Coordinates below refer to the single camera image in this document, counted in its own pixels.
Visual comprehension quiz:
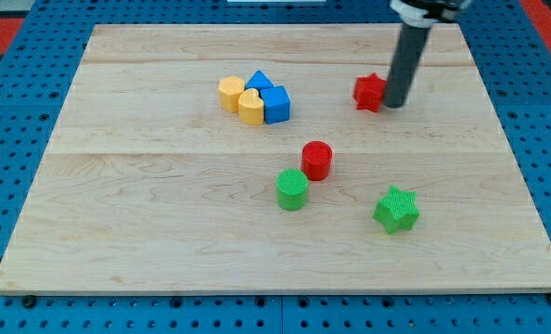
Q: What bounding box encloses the red star block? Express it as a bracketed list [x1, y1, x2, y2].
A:
[352, 73, 387, 112]

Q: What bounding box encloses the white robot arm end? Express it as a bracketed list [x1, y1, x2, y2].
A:
[390, 0, 472, 28]

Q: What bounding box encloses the blue cube block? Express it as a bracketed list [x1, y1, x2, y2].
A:
[260, 86, 290, 124]

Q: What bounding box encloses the green star block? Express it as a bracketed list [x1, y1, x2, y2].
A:
[373, 186, 419, 235]

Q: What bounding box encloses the green cylinder block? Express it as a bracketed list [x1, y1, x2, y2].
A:
[275, 169, 309, 211]

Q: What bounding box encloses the red cylinder block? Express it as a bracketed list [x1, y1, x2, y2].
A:
[301, 141, 333, 181]

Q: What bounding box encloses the yellow heart block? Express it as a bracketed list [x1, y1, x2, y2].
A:
[238, 88, 264, 125]

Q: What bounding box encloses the light wooden board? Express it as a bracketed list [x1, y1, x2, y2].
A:
[0, 24, 551, 296]

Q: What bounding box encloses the blue triangle block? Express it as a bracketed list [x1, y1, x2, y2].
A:
[245, 70, 275, 92]

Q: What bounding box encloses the yellow hexagon block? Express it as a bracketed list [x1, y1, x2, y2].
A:
[218, 76, 246, 112]

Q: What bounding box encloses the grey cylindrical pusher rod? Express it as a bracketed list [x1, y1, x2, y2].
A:
[383, 23, 431, 109]

